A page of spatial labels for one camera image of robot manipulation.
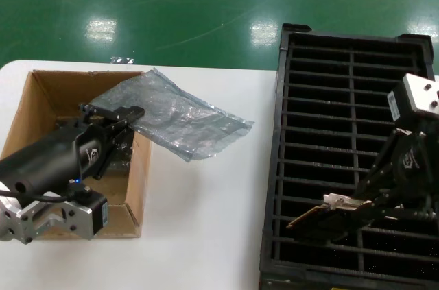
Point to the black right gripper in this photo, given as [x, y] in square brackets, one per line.
[415, 166]

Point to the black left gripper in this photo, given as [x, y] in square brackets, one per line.
[51, 159]

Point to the graphics card with metal bracket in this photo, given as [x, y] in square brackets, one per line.
[343, 201]

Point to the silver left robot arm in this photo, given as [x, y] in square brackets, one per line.
[5, 221]

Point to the brown cardboard box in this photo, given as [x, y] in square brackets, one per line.
[51, 87]

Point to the black slotted plastic container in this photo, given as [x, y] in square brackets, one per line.
[274, 166]

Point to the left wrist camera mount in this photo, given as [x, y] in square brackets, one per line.
[80, 214]

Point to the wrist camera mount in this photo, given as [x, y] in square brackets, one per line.
[80, 214]
[418, 94]

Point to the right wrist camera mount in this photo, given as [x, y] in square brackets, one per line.
[418, 94]

